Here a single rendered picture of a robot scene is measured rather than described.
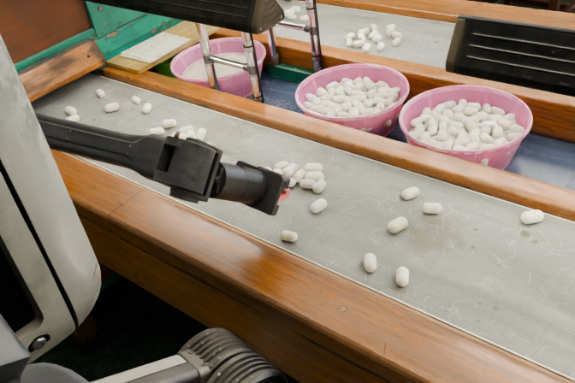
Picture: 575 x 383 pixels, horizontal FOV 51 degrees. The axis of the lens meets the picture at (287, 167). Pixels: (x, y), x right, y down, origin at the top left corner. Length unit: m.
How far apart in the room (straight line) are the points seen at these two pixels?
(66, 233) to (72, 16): 1.40
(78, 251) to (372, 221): 0.73
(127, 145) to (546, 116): 0.89
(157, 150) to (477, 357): 0.51
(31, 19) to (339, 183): 0.94
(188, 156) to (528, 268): 0.55
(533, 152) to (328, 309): 0.65
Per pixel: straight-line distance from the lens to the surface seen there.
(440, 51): 1.66
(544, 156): 1.37
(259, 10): 1.07
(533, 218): 1.08
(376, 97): 1.44
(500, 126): 1.35
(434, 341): 0.87
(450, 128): 1.32
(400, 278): 0.96
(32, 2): 1.72
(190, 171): 0.85
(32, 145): 0.38
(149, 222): 1.14
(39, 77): 1.69
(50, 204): 0.39
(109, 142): 0.91
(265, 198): 0.97
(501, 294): 0.97
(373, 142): 1.24
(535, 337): 0.93
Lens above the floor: 1.45
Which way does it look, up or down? 35 degrees down
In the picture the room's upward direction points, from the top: 9 degrees counter-clockwise
